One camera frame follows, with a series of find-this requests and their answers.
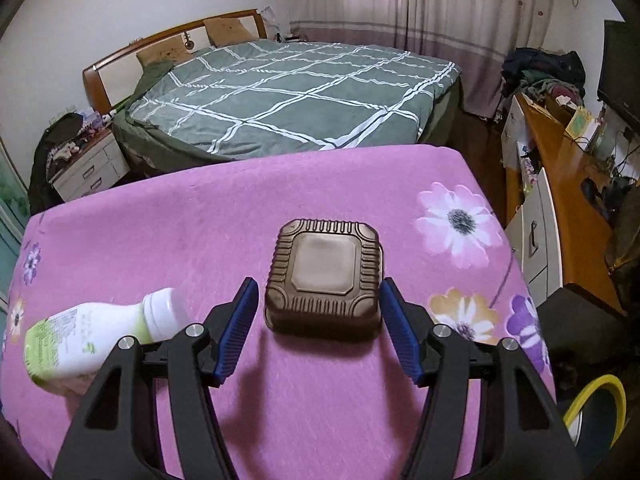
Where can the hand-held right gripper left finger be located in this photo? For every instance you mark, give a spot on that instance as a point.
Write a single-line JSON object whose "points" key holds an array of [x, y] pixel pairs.
{"points": [[237, 330]]}

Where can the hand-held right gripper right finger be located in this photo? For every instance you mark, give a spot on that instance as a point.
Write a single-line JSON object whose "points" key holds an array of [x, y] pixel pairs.
{"points": [[400, 330]]}

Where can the brown ribbed plastic box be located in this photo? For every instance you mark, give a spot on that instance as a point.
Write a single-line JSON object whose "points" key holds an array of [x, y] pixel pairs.
{"points": [[325, 280]]}

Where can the pink floral tablecloth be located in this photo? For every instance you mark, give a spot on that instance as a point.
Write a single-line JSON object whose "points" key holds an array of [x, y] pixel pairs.
{"points": [[200, 220]]}

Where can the white bottle with green label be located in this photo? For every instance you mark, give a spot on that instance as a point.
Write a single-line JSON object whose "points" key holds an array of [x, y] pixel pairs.
{"points": [[100, 330]]}

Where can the black box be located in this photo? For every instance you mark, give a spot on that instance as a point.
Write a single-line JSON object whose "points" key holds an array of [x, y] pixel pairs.
{"points": [[575, 310]]}

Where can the wooden top white drawer cabinet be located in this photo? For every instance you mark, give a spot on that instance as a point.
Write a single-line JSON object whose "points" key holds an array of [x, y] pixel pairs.
{"points": [[565, 200]]}

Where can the white nightstand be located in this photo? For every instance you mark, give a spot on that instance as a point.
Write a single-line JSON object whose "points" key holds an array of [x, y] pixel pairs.
{"points": [[90, 165]]}

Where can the green painted cabinet door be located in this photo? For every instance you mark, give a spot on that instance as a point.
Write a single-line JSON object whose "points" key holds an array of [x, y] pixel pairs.
{"points": [[10, 220]]}

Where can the dark cloth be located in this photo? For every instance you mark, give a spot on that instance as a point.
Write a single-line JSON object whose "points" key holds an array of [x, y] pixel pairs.
{"points": [[47, 160]]}

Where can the green desk card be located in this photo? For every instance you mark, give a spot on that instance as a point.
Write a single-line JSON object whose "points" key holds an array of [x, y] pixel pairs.
{"points": [[580, 125]]}

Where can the wooden bed headboard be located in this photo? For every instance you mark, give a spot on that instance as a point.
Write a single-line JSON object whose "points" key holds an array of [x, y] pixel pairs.
{"points": [[120, 75]]}

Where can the brown pillow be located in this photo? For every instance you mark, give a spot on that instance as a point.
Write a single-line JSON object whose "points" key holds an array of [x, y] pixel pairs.
{"points": [[162, 55], [230, 30]]}

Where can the pile of clothes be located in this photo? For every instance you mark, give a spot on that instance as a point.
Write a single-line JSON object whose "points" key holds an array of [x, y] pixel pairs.
{"points": [[542, 72]]}

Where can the pale striped curtain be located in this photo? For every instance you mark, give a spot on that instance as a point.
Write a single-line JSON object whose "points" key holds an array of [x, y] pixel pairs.
{"points": [[425, 10]]}

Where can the black flat television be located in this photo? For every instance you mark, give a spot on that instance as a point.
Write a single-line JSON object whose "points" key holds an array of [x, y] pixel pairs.
{"points": [[622, 75]]}

